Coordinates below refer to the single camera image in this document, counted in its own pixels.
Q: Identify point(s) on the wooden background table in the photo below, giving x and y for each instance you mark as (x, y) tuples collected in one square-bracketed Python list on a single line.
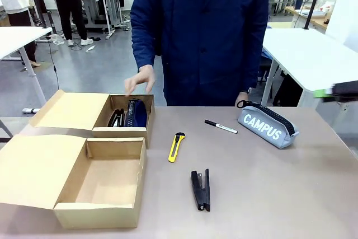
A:
[(316, 19)]

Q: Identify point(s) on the grey Campus pencil case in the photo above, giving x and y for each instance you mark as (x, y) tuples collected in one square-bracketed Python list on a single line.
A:
[(263, 128)]

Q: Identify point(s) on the person's left forearm blue sleeve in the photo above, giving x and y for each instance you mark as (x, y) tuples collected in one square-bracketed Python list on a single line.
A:
[(253, 65)]

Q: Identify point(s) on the black stapler with white stripe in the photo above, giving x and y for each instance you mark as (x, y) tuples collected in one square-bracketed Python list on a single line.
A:
[(117, 117)]

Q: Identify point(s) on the navy blue pencil case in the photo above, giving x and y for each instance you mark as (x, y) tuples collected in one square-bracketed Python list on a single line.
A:
[(137, 114)]

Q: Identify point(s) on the cardboard box holding navy case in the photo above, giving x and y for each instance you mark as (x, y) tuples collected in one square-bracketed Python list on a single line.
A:
[(67, 110)]

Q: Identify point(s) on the large white table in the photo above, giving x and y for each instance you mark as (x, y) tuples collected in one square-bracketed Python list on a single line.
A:
[(307, 54)]

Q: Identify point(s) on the grey background workbench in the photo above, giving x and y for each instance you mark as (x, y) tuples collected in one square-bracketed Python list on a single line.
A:
[(99, 1)]

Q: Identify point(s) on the white paper scrap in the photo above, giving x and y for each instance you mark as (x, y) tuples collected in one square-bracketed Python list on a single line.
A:
[(90, 49)]

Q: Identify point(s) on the yellow utility knife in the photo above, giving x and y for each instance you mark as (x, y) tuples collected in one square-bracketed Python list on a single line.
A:
[(175, 146)]

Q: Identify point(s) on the person's right forearm blue sleeve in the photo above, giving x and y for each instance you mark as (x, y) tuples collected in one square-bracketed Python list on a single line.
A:
[(142, 51)]

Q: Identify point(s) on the cardboard box with folded lid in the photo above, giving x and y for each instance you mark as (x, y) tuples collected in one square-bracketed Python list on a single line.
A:
[(42, 166)]

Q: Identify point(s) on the plain black stapler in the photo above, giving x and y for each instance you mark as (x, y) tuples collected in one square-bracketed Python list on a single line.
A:
[(200, 191)]

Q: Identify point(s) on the person's right hand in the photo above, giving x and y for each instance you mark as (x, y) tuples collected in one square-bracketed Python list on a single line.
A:
[(144, 78)]

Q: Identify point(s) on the black tripod pole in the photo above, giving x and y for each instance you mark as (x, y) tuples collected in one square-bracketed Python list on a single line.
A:
[(314, 1)]

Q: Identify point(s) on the person's left hand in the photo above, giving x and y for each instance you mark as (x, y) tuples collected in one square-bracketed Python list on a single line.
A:
[(241, 100)]

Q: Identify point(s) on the white table with metal legs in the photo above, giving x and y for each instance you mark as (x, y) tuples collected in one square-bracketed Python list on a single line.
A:
[(19, 39)]

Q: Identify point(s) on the black and white marker pen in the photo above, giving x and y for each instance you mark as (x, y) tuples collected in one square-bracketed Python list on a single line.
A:
[(221, 126)]

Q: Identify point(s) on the person in navy blue jacket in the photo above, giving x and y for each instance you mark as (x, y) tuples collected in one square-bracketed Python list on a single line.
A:
[(201, 40)]

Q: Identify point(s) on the clear plastic bag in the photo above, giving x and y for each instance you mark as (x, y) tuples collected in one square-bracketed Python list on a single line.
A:
[(57, 39)]

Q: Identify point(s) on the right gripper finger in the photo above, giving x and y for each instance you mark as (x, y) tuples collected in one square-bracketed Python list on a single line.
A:
[(344, 88), (344, 99)]

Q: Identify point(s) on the bystander in black clothes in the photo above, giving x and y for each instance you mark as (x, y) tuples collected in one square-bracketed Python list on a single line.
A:
[(70, 4)]

